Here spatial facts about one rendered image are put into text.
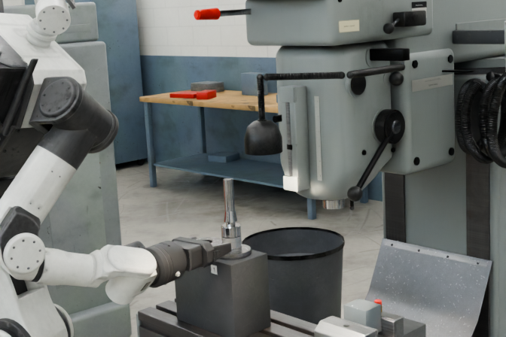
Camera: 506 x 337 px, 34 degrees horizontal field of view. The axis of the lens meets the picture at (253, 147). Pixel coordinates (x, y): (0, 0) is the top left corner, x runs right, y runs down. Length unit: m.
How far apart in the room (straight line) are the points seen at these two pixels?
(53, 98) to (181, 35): 7.22
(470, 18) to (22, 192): 1.04
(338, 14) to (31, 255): 0.73
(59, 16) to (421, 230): 1.02
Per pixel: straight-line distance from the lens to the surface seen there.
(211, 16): 1.65
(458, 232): 2.08
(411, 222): 2.16
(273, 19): 1.68
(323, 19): 1.59
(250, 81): 7.61
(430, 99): 1.83
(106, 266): 1.71
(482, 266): 2.06
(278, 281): 3.72
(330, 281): 3.78
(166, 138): 9.21
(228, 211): 2.00
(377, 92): 1.72
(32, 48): 1.78
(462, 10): 1.95
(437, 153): 1.87
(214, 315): 2.05
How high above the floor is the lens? 1.72
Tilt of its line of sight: 10 degrees down
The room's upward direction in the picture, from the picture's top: 3 degrees counter-clockwise
